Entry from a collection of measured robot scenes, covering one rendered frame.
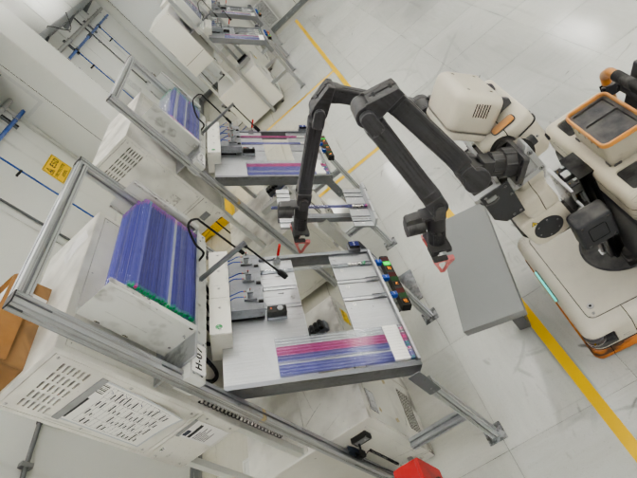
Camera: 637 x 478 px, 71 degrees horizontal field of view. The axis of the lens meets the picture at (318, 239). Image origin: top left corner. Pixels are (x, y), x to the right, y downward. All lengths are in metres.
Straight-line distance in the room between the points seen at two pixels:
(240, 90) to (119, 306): 5.03
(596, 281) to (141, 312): 1.75
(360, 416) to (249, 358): 0.53
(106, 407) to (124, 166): 1.48
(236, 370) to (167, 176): 1.40
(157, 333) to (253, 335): 0.40
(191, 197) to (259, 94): 3.64
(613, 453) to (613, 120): 1.25
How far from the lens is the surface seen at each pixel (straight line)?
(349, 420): 1.97
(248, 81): 6.21
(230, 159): 2.94
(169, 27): 6.08
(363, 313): 1.88
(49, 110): 4.79
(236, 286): 1.88
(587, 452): 2.24
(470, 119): 1.42
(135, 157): 2.69
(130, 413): 1.68
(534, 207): 1.72
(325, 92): 1.56
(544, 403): 2.33
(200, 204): 2.81
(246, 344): 1.74
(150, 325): 1.52
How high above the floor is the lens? 2.13
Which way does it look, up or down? 34 degrees down
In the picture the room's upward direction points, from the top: 49 degrees counter-clockwise
